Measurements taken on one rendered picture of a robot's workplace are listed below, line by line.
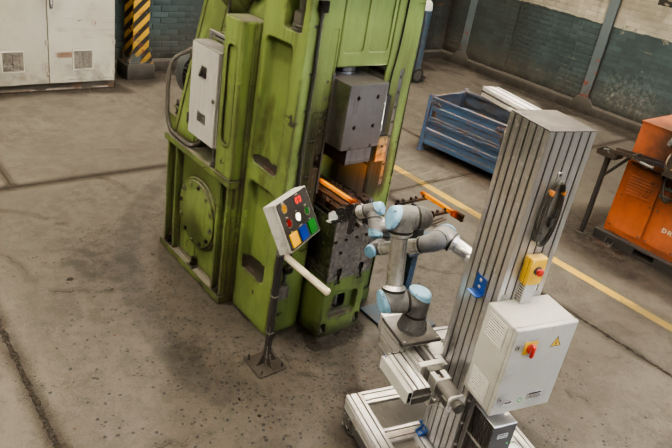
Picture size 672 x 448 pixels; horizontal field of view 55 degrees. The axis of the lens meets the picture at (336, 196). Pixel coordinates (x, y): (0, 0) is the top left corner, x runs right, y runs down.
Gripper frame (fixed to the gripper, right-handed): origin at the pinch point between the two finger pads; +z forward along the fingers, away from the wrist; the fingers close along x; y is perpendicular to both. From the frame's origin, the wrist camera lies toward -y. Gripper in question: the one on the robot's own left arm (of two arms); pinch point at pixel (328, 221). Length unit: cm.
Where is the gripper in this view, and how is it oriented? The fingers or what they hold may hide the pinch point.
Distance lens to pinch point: 359.4
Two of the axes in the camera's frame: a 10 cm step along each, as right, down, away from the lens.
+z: -8.4, 1.8, 5.2
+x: -4.6, 2.6, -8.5
